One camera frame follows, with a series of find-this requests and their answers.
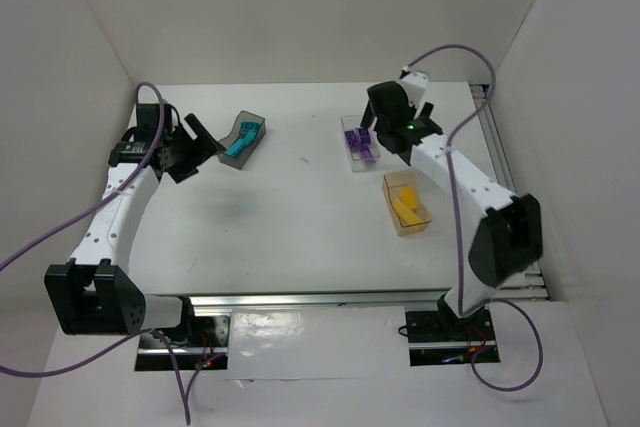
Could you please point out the aluminium rail frame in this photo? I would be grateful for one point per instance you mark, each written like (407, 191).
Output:
(297, 220)

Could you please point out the long yellow lego plate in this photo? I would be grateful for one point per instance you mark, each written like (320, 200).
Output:
(409, 217)

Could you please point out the teal rectangular lego brick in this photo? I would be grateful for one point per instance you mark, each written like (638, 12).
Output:
(236, 149)

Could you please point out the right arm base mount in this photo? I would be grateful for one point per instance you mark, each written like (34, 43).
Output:
(431, 343)

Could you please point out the teal rounded lego brick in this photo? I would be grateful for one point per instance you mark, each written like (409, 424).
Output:
(249, 128)

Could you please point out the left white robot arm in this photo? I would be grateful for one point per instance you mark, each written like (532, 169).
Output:
(92, 293)

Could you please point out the purple oval lego brick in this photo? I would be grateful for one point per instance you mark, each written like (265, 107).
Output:
(364, 136)

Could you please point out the small yellow lego brick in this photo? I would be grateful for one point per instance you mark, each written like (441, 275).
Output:
(408, 198)

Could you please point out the orange tinted plastic container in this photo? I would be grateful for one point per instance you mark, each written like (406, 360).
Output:
(392, 183)

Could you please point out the dark smoky plastic container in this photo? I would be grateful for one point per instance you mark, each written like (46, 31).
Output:
(239, 163)

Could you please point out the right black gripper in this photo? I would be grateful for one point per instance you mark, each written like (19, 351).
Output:
(382, 123)

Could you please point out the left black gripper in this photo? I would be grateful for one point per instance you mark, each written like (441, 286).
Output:
(186, 153)

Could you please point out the dark purple lego plate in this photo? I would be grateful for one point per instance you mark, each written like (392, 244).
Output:
(367, 159)

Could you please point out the clear plastic container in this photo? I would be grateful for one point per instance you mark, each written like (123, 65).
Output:
(352, 122)

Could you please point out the small teal lego cube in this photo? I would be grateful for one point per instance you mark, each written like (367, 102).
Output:
(249, 137)

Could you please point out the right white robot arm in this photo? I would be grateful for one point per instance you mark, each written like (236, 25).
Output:
(498, 233)

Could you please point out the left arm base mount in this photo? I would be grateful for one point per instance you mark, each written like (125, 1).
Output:
(201, 344)

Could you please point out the purple rounded lego brick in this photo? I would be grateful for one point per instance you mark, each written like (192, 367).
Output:
(352, 139)

